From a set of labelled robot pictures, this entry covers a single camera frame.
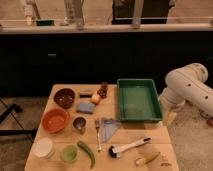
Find yellow banana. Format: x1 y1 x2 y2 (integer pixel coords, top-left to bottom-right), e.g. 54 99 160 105
135 152 159 167

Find blue sponge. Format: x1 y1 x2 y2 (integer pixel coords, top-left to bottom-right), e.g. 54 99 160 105
76 102 95 114

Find green chili pepper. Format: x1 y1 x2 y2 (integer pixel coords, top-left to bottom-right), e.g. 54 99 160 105
77 141 96 169

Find yellow orange fruit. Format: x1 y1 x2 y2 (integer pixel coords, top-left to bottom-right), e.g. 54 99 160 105
91 94 101 105

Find grey folded cloth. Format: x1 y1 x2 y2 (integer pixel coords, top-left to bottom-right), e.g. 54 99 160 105
101 118 121 143

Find white handled black brush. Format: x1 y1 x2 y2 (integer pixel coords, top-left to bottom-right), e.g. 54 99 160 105
108 138 151 158

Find green plastic tray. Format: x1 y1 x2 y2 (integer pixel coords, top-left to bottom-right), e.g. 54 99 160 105
117 79 162 122

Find dark brown bowl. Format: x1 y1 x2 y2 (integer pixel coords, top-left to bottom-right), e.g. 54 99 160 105
53 88 75 109

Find black stand leg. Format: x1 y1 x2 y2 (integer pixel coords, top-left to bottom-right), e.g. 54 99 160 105
0 99 37 138

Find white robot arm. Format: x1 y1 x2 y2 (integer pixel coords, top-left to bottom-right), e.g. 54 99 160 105
160 63 213 117

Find light green cup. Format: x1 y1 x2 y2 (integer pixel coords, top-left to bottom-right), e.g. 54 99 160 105
60 145 78 163

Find metal fork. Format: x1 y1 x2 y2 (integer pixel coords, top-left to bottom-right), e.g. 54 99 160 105
95 119 102 152

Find small metal cup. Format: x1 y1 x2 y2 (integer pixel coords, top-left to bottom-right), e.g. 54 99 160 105
73 117 86 134

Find orange bowl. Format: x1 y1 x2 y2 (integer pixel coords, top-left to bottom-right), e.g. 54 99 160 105
41 108 70 133

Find green box on ledge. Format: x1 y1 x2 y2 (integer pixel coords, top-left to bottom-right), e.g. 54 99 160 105
36 20 54 26

